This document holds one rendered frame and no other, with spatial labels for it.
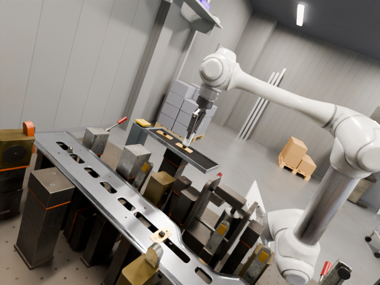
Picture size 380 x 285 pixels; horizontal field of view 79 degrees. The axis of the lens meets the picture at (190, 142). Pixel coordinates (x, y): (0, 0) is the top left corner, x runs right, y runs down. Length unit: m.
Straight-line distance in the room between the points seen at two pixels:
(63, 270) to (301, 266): 0.93
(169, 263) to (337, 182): 0.64
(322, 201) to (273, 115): 7.00
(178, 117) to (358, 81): 5.40
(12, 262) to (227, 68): 0.97
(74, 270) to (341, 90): 7.72
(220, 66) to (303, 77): 7.25
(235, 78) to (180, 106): 3.73
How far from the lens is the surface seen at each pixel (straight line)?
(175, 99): 4.57
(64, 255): 1.09
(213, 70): 0.78
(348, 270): 0.82
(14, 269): 1.05
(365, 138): 0.88
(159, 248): 0.63
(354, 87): 8.09
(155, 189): 0.92
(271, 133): 8.00
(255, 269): 0.88
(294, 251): 1.17
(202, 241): 0.94
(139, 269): 0.65
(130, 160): 0.99
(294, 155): 6.63
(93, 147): 1.18
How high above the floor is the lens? 1.54
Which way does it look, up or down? 18 degrees down
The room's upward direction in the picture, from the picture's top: 25 degrees clockwise
